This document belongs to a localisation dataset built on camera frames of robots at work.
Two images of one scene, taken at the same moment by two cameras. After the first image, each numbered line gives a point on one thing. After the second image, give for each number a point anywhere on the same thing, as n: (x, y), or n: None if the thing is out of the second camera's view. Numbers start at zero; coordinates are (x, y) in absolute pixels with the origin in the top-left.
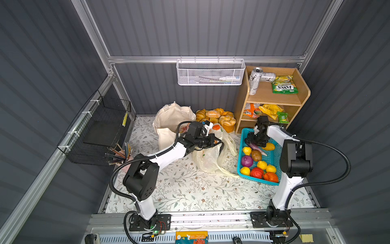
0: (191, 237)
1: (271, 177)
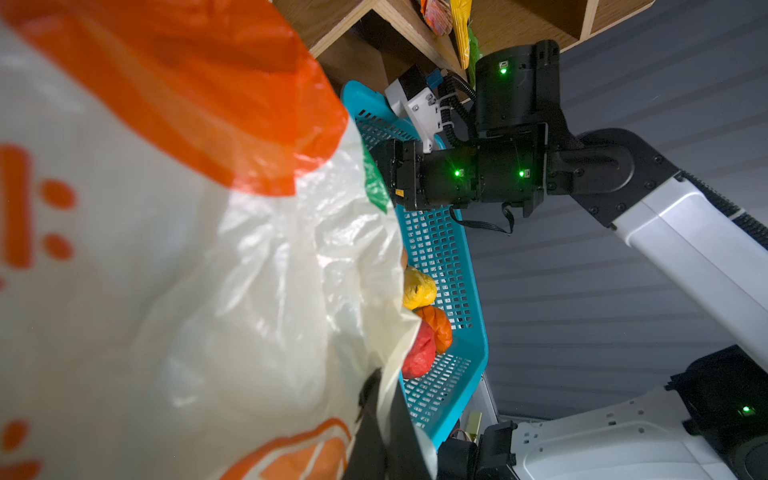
0: None
1: (439, 325)
